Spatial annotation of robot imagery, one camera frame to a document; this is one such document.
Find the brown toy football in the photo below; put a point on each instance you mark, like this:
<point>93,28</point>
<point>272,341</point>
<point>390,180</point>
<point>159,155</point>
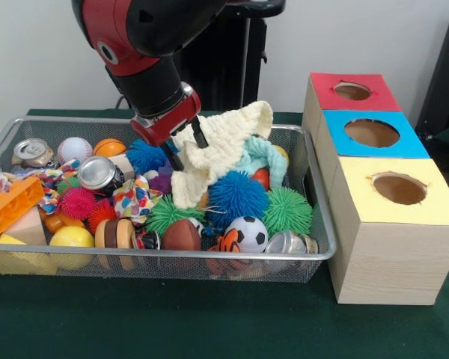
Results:
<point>181,235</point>

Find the clear mesh bin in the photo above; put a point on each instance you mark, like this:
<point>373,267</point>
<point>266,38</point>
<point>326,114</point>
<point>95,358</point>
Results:
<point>172,271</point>

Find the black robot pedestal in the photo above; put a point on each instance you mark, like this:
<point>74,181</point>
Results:
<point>232,67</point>

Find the crushed silver can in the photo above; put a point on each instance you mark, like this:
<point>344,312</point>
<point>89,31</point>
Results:
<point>32,152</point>

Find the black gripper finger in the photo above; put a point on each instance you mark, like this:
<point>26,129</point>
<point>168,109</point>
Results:
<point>200,132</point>
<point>173,156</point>

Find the yellow smiley ball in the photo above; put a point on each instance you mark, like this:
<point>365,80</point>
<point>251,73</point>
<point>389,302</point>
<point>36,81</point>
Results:
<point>282,155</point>

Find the large blue spiky ball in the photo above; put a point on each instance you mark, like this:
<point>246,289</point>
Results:
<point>238,198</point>

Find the green furry googly-eyed toy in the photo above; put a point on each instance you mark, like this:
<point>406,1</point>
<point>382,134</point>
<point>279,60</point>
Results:
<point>168,215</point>

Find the small soccer ball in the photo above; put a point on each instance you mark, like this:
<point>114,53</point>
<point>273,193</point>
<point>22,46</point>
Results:
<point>247,234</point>

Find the green spiky ball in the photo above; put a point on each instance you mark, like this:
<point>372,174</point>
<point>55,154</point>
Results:
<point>286,212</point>

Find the mint green cloth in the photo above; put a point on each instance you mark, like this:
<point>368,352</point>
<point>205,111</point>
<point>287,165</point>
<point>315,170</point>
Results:
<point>266,157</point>

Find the small blue spiky ball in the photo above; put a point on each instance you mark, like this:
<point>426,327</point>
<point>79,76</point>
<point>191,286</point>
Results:
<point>146,155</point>

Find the yellow tennis ball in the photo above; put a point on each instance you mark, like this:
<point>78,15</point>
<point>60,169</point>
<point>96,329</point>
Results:
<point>72,243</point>

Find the plain wooden cube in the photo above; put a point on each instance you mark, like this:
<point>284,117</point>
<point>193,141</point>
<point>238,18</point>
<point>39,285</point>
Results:
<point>125,166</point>

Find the colourful patterned cloth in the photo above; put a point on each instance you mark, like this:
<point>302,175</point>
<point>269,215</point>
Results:
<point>135,200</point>

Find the cream knitted cloth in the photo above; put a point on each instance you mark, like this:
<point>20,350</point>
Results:
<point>224,142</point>

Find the wooden box with three holes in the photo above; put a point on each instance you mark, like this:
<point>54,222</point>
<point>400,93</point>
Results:
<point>389,262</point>

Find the pink spiky ball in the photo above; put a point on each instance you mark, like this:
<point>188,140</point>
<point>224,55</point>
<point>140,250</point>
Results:
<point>78,203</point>

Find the small orange basketball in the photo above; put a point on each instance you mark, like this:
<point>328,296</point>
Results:
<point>110,147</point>

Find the orange toy brick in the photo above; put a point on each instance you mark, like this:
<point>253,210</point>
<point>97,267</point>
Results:
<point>11,208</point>

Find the red robot arm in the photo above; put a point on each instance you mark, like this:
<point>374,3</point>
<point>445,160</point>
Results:
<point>150,22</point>

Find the shiny silver can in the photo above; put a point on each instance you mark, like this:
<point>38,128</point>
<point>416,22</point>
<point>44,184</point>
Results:
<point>99,176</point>

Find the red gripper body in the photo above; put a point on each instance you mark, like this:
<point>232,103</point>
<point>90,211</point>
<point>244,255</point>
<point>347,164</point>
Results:
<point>168,120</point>

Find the white baseball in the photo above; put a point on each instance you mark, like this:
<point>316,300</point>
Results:
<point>75,149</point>

